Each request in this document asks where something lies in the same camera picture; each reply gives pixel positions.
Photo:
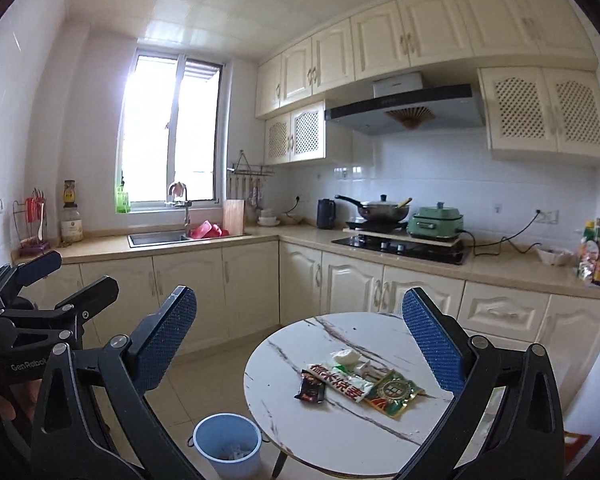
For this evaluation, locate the green gold foil packet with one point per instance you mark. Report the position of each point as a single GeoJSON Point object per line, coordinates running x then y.
{"type": "Point", "coordinates": [395, 392]}

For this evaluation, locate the white steamed bun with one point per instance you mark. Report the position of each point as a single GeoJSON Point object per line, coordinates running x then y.
{"type": "Point", "coordinates": [346, 357]}

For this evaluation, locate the person's left hand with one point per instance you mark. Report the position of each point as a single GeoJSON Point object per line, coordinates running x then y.
{"type": "Point", "coordinates": [27, 394]}

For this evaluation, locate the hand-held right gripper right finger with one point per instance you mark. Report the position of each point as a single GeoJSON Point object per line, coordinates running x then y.
{"type": "Point", "coordinates": [432, 345]}

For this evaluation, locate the wooden cutting board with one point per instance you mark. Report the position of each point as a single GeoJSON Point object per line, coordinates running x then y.
{"type": "Point", "coordinates": [234, 217]}

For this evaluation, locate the black gas stove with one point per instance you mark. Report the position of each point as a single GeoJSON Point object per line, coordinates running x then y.
{"type": "Point", "coordinates": [405, 252]}

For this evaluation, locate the black wok with lid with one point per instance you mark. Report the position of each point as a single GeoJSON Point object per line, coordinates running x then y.
{"type": "Point", "coordinates": [380, 210]}

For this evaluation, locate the green plastic bottle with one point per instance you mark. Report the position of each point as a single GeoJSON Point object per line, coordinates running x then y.
{"type": "Point", "coordinates": [122, 201]}

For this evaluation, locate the orange snack bags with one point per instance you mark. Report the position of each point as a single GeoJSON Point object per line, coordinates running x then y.
{"type": "Point", "coordinates": [577, 445]}

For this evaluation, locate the blue plastic bin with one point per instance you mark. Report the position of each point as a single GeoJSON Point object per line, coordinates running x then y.
{"type": "Point", "coordinates": [227, 445]}

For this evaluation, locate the brown folding fan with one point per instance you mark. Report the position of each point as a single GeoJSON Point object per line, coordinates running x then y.
{"type": "Point", "coordinates": [411, 117]}

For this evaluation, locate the black electric kettle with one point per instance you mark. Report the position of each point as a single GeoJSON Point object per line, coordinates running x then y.
{"type": "Point", "coordinates": [326, 215]}

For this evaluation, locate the red plastic basket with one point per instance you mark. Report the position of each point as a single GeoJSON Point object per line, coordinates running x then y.
{"type": "Point", "coordinates": [207, 231]}

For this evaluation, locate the cream lattice door wall cabinet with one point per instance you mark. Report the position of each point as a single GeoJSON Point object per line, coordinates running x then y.
{"type": "Point", "coordinates": [545, 110]}
{"type": "Point", "coordinates": [305, 135]}

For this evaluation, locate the red utensil holder rack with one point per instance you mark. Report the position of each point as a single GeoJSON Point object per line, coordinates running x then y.
{"type": "Point", "coordinates": [32, 210]}

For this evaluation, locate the black induction cooker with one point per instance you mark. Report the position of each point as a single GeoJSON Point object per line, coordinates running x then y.
{"type": "Point", "coordinates": [375, 225]}

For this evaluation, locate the cream solid door wall cabinets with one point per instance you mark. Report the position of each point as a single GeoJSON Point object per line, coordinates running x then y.
{"type": "Point", "coordinates": [430, 30]}

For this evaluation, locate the white bowl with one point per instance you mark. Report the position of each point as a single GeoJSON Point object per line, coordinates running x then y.
{"type": "Point", "coordinates": [555, 256]}

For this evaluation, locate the kitchen window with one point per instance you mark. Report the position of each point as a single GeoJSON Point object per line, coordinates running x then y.
{"type": "Point", "coordinates": [150, 135]}

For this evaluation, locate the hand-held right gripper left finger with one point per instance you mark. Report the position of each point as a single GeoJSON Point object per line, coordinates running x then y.
{"type": "Point", "coordinates": [167, 340]}

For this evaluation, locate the grey range hood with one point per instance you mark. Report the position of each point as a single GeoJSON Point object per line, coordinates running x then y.
{"type": "Point", "coordinates": [410, 110]}

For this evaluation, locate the large glass jar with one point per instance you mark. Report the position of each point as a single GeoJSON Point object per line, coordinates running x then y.
{"type": "Point", "coordinates": [72, 227]}

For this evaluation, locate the metal hanging utensil rack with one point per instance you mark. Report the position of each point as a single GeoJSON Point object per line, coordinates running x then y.
{"type": "Point", "coordinates": [250, 172]}

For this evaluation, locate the dark bottle with yellow label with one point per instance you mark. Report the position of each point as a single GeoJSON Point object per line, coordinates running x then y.
{"type": "Point", "coordinates": [69, 192]}

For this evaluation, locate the long wooden board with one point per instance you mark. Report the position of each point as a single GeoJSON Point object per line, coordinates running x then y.
{"type": "Point", "coordinates": [380, 234]}

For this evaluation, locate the metal sink faucet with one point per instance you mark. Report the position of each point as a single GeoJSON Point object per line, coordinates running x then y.
{"type": "Point", "coordinates": [186, 210]}

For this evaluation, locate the steel kitchen sink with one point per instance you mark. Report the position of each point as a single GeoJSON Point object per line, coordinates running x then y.
{"type": "Point", "coordinates": [155, 239]}

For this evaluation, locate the black red snack packet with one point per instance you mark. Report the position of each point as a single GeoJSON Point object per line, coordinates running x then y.
{"type": "Point", "coordinates": [311, 387]}

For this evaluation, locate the stack of white bowls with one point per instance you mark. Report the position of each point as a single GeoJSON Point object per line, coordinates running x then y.
{"type": "Point", "coordinates": [269, 219]}

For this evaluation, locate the clear plastic scrap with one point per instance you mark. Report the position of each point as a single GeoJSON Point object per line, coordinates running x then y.
{"type": "Point", "coordinates": [370, 367]}

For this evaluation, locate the green electric cooking pot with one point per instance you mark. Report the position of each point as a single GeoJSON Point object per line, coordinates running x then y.
{"type": "Point", "coordinates": [436, 222]}

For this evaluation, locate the cream kitchen base cabinets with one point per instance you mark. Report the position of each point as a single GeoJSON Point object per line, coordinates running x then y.
{"type": "Point", "coordinates": [250, 285]}

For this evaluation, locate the white wrapper with red print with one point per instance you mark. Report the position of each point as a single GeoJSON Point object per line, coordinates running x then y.
{"type": "Point", "coordinates": [342, 382]}

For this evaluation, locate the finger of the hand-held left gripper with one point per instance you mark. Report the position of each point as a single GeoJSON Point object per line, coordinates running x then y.
{"type": "Point", "coordinates": [40, 262]}
{"type": "Point", "coordinates": [95, 292]}

